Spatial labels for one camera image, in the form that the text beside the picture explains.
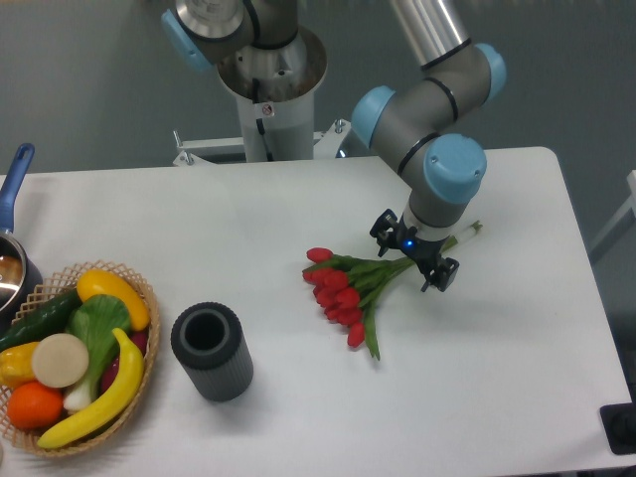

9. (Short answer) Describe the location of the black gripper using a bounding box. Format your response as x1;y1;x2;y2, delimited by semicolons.
370;209;460;292

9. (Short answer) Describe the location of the yellow banana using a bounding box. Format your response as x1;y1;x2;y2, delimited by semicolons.
37;328;144;450

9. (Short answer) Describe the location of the dark grey ribbed vase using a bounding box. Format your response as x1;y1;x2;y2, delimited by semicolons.
170;302;253;402

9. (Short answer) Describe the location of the green bok choy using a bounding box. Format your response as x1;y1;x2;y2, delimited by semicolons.
64;294;131;413

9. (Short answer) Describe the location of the red tulip bouquet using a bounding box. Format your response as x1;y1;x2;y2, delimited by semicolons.
301;220;484;361

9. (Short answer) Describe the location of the orange fruit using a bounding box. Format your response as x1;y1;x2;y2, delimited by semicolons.
7;382;63;430

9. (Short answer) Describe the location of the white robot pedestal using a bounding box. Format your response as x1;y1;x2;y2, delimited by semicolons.
173;27;352;166

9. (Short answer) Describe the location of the purple red vegetable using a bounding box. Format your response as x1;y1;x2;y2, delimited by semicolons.
99;330;148;395

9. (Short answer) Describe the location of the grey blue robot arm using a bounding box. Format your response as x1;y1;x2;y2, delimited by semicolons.
161;1;507;290

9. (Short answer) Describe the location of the woven wicker basket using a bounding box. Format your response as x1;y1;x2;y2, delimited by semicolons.
1;260;160;458

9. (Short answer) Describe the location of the blue handled saucepan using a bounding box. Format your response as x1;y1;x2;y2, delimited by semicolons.
1;143;43;333

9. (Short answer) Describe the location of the yellow bell pepper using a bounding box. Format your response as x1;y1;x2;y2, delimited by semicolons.
0;342;39;389

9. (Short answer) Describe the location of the beige round disc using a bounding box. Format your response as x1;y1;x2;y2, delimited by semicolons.
31;333;89;389

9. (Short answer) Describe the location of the white frame at right edge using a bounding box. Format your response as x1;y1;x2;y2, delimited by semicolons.
588;170;635;265

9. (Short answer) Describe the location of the green cucumber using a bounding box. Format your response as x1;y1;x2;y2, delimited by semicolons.
1;288;81;352

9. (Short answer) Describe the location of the black device at table edge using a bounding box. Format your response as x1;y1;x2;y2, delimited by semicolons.
599;402;635;455

